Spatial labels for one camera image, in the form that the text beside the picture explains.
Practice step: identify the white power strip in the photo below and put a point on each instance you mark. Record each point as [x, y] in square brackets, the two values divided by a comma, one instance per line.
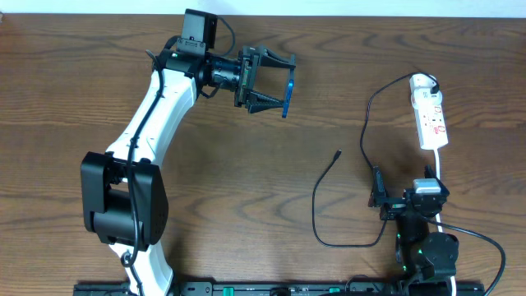
[426, 99]

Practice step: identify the blue Galaxy smartphone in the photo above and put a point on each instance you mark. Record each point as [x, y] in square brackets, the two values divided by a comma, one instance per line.
[287, 97]

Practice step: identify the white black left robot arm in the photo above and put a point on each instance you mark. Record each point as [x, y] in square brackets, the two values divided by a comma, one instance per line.
[123, 194]

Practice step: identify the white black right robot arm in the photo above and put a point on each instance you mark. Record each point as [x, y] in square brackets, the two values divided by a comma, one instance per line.
[428, 256]

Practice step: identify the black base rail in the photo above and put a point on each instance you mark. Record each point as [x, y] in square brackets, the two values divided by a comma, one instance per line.
[360, 287]

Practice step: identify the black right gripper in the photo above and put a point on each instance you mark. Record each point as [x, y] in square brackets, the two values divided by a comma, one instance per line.
[396, 202]

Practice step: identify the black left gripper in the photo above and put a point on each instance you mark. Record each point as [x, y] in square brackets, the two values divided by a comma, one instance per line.
[241, 77]

